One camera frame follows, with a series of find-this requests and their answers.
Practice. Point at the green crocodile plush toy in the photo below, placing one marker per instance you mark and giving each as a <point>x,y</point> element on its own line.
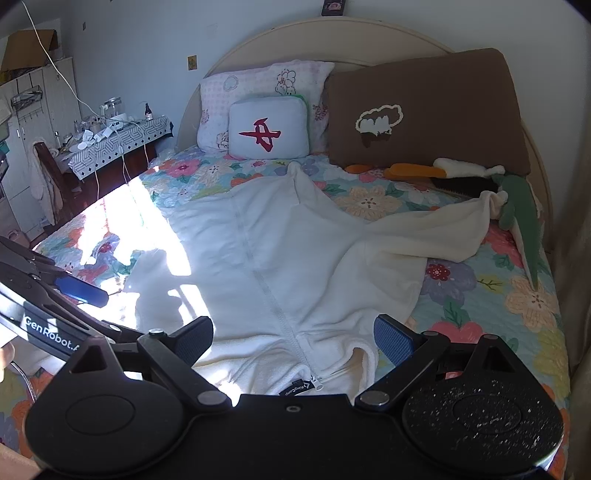
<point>521,217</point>

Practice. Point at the cream bed headboard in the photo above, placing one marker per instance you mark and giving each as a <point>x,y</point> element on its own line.
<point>369,41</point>

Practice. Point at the wooden table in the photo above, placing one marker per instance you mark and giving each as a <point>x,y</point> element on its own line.
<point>115,173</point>

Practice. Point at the dark bottle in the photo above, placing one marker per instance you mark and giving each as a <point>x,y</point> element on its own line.
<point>148,113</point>

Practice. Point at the white cabinet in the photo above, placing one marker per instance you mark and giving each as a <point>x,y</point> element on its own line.
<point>60,92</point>

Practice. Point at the brown pillow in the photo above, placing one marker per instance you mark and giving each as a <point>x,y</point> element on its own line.
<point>438,83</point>

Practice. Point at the yellow wall sticker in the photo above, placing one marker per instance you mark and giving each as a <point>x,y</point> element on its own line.
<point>192,62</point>

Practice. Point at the beige curtain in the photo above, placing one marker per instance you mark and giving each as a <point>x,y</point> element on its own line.
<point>577,277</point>

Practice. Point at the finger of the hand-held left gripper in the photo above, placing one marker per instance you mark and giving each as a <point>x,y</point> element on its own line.
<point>83,290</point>
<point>106,325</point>

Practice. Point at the black white orange plush toy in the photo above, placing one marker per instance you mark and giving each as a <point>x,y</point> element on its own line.
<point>411,171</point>

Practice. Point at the glass jar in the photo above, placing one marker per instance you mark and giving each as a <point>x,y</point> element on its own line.
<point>113,107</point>

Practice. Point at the wooden chair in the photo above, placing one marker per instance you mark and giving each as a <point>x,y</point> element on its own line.
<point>48,161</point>

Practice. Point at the floral bedspread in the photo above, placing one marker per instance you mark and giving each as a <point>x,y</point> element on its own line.
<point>485,295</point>

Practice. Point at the pink floral pillow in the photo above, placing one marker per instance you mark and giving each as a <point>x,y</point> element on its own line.
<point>258,83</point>

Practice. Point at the white fleece jacket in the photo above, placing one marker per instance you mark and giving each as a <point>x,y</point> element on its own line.
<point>277,258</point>

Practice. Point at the white cushion red character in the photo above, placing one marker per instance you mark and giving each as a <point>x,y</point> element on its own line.
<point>277,115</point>

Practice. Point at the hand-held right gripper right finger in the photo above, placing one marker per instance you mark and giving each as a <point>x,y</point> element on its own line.
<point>392,341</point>

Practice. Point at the small picture frame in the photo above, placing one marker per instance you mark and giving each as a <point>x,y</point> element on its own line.
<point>333,6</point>

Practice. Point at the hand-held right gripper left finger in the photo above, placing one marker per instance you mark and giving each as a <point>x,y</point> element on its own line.
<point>196,341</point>

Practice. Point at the cluttered side table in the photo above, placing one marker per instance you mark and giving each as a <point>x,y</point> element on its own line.
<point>129,136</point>

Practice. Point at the cardboard box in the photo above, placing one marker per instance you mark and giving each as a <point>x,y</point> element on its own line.
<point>27,48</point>

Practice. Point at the cream garment on chair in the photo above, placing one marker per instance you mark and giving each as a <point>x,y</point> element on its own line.
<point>44,194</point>

